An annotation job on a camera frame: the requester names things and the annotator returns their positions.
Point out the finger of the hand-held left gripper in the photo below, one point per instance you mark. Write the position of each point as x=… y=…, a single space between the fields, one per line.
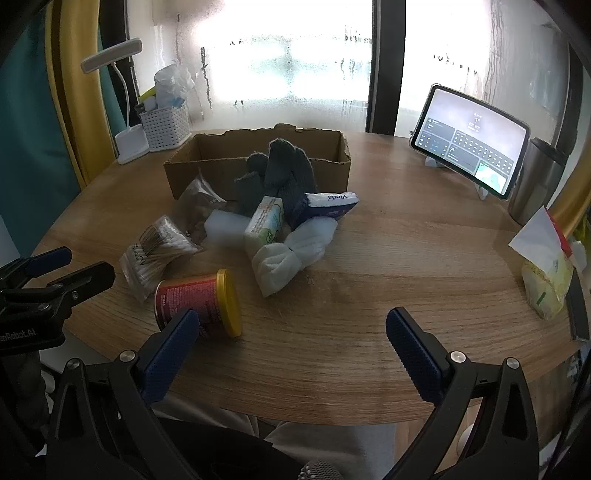
x=87 y=277
x=46 y=258

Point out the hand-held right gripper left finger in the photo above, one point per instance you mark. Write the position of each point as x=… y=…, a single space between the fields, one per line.
x=171 y=355

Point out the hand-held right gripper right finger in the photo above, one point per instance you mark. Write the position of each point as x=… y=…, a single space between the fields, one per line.
x=413 y=355

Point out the red can with yellow lid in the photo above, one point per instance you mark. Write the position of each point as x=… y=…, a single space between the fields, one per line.
x=194 y=295

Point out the bag of cotton swabs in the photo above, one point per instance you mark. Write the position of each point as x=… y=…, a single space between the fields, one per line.
x=154 y=249

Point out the clear plastic snack bag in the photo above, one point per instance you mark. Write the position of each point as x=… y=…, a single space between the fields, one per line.
x=198 y=205

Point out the white foam block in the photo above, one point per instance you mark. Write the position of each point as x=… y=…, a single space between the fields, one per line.
x=226 y=226

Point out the brown cardboard box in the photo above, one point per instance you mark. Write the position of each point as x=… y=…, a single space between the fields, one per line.
x=194 y=177

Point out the white socks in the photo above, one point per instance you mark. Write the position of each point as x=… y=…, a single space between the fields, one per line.
x=286 y=258

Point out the green tissue pack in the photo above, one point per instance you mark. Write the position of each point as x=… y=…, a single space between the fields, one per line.
x=263 y=224

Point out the blue tissue pack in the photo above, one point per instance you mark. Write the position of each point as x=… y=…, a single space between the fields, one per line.
x=330 y=205

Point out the person's grey pants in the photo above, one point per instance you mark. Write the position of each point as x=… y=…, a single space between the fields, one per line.
x=332 y=445

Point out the white desk lamp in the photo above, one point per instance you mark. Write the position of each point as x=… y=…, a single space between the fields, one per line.
x=131 y=143

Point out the yellow green packet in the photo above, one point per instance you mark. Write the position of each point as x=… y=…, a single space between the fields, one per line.
x=547 y=286

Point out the white plastic basket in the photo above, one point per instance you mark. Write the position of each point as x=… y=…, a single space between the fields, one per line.
x=166 y=127

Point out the white paper sheet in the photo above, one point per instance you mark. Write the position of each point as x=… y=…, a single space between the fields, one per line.
x=538 y=240

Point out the flat black device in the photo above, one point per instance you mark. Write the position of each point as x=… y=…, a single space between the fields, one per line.
x=578 y=304

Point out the white tablet stand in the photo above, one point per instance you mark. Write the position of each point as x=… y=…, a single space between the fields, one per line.
x=482 y=191

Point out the crumpled clear plastic bags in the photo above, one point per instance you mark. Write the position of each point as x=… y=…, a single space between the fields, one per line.
x=173 y=85

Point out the steel tumbler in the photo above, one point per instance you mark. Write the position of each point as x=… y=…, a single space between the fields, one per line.
x=535 y=184

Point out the tablet with lit screen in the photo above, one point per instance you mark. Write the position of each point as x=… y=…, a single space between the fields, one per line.
x=471 y=138

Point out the black window frame post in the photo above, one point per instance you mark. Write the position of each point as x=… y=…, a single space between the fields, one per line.
x=383 y=69

